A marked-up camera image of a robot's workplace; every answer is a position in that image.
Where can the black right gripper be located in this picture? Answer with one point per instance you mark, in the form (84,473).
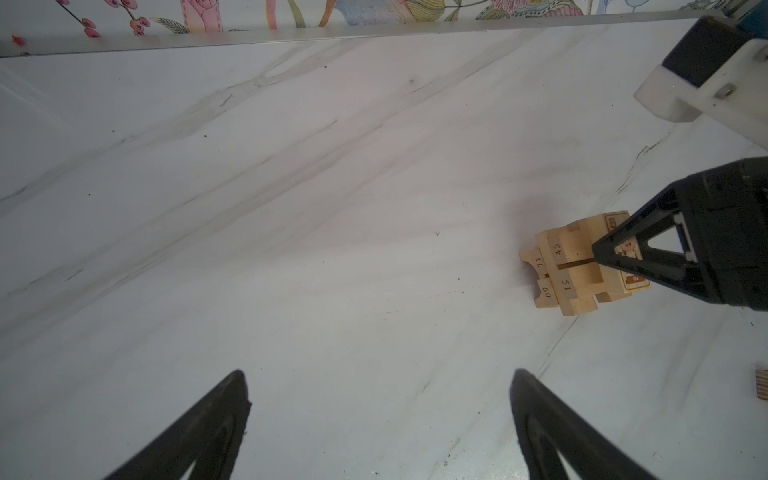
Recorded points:
(720,217)

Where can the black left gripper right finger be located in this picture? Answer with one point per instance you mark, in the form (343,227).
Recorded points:
(550,433)

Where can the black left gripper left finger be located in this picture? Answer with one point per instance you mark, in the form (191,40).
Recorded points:
(203,443)

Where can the printed wood block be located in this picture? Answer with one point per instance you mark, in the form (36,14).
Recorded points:
(621,284)
(761,383)

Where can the plain wood block with holes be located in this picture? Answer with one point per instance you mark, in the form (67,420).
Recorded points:
(535,259)

